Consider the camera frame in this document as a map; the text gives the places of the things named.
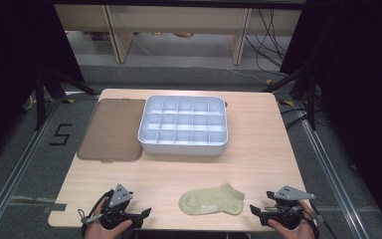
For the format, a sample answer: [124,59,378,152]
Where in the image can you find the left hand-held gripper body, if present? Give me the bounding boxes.
[99,183,140,231]

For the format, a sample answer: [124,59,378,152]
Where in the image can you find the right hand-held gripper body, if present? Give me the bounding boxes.
[266,184,316,231]

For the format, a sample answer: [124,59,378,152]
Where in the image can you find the pale green ankle sock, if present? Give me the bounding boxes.
[178,182,246,216]

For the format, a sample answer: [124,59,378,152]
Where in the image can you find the white divided storage box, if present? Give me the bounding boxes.
[136,95,229,156]

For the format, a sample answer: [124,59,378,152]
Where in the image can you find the person's left hand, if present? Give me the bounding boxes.
[84,197,133,239]

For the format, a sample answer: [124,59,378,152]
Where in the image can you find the person's right hand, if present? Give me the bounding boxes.
[267,200,320,239]

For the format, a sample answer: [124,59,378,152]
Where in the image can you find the brown translucent box lid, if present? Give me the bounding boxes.
[77,98,147,163]

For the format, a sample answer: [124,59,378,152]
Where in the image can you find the black metal stand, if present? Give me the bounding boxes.
[34,66,97,131]
[262,64,318,131]

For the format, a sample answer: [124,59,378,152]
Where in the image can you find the light wooden desk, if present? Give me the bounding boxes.
[53,3,302,66]

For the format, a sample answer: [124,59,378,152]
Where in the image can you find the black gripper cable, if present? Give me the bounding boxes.
[309,201,337,239]

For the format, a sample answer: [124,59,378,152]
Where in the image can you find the aluminium floor rail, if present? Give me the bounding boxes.
[294,99,370,239]
[0,99,63,234]

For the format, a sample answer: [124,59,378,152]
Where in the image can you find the white floor cable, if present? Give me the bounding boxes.
[175,64,267,85]

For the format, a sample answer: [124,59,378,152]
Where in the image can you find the bundle of black floor cables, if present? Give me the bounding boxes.
[245,8,290,74]

